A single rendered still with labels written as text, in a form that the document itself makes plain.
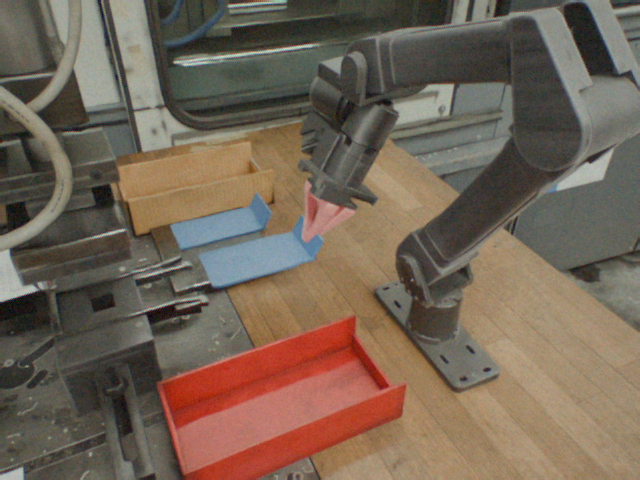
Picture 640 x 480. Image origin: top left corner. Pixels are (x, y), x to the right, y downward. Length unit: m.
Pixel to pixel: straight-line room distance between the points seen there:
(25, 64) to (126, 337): 0.30
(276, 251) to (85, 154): 0.28
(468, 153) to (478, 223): 1.06
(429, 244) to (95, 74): 0.82
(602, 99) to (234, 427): 0.49
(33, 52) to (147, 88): 0.68
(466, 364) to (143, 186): 0.64
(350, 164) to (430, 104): 0.82
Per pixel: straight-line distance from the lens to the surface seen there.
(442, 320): 0.73
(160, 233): 0.94
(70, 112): 0.57
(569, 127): 0.49
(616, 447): 0.75
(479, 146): 1.69
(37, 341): 0.84
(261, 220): 0.93
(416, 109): 1.49
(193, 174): 1.07
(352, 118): 0.71
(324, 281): 0.85
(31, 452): 0.73
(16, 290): 0.85
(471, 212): 0.61
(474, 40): 0.57
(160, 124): 1.26
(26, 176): 0.60
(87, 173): 0.61
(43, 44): 0.57
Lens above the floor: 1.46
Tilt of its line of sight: 38 degrees down
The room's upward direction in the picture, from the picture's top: straight up
